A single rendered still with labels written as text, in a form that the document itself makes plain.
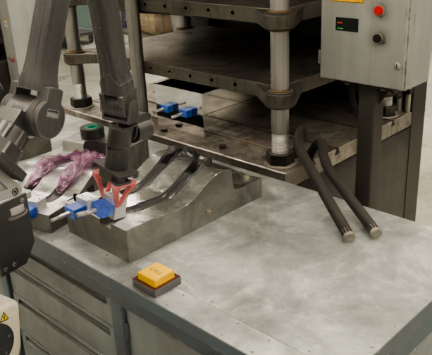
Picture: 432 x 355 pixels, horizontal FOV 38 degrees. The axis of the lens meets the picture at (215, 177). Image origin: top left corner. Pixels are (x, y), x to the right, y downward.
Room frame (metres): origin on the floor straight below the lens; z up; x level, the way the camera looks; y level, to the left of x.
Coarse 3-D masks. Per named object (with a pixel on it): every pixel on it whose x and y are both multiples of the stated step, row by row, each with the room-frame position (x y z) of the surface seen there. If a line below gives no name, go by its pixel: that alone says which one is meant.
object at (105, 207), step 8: (104, 192) 1.43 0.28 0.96; (112, 192) 1.43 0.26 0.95; (96, 200) 1.41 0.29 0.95; (104, 200) 1.41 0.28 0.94; (112, 200) 1.40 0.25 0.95; (96, 208) 1.38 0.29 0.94; (104, 208) 1.37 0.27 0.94; (112, 208) 1.39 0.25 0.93; (120, 208) 1.40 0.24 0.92; (80, 216) 1.34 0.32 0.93; (104, 216) 1.38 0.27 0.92; (112, 216) 1.40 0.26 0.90; (120, 216) 1.41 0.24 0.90
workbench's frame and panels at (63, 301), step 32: (32, 256) 1.70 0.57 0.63; (64, 256) 1.43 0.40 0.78; (0, 288) 1.88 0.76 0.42; (32, 288) 1.71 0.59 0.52; (64, 288) 1.57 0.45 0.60; (96, 288) 1.43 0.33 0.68; (32, 320) 1.73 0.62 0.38; (64, 320) 1.59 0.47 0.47; (96, 320) 1.49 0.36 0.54; (128, 320) 1.35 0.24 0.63; (160, 320) 1.24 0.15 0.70; (416, 320) 1.09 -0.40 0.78; (32, 352) 1.77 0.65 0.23; (64, 352) 1.61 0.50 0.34; (96, 352) 1.48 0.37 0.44; (128, 352) 1.36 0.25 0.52; (160, 352) 1.27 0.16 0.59; (192, 352) 1.19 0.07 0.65; (224, 352) 1.03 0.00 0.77; (384, 352) 0.99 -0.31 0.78; (416, 352) 1.15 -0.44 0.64
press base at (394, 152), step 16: (384, 144) 2.35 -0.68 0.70; (400, 144) 2.44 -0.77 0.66; (352, 160) 2.18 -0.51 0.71; (384, 160) 2.35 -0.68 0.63; (400, 160) 2.45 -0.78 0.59; (352, 176) 2.19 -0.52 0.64; (384, 176) 2.36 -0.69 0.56; (400, 176) 2.45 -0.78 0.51; (336, 192) 2.11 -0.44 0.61; (352, 192) 2.19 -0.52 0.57; (384, 192) 2.36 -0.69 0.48; (400, 192) 2.46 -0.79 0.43; (384, 208) 2.37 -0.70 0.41; (400, 208) 2.47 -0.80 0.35
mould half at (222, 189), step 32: (192, 160) 1.68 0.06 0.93; (96, 192) 1.59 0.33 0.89; (160, 192) 1.57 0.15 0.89; (192, 192) 1.53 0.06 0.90; (224, 192) 1.59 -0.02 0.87; (256, 192) 1.68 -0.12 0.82; (96, 224) 1.43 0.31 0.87; (128, 224) 1.38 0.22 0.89; (160, 224) 1.42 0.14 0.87; (192, 224) 1.50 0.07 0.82; (128, 256) 1.35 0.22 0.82
